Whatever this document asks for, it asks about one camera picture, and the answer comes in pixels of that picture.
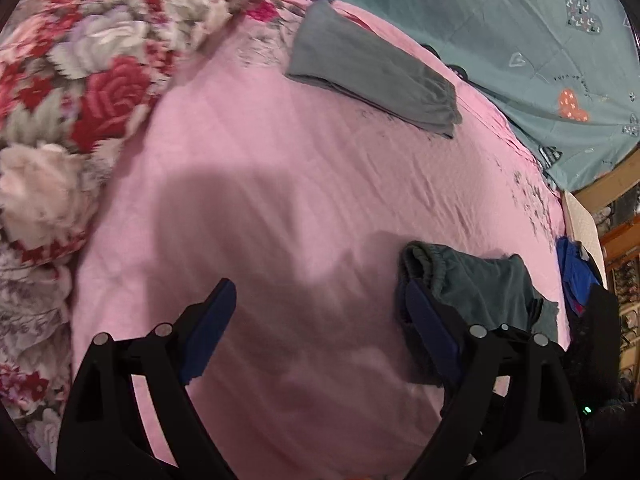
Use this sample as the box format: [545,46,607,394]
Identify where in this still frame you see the dark teal pants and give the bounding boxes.
[395,240,559,387]

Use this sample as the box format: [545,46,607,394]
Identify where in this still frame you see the blue red jacket pile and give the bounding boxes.
[556,236,620,408]

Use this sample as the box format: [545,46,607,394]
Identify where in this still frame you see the cream textured pillow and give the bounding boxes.
[561,192,608,288]

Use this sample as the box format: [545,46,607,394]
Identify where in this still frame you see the display shelf with ornaments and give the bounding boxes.
[593,186,639,400]

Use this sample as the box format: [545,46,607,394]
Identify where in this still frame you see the wooden headboard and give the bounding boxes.
[575,148,640,212]

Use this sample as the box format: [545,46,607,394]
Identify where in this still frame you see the pink floral bed sheet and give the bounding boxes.
[72,0,564,479]

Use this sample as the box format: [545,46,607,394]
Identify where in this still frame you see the teal heart print duvet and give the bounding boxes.
[342,0,639,191]

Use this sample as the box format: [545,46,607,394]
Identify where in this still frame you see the red floral quilt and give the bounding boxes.
[1,0,250,472]

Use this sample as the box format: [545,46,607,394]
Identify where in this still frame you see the folded grey garment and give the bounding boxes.
[285,1,462,139]

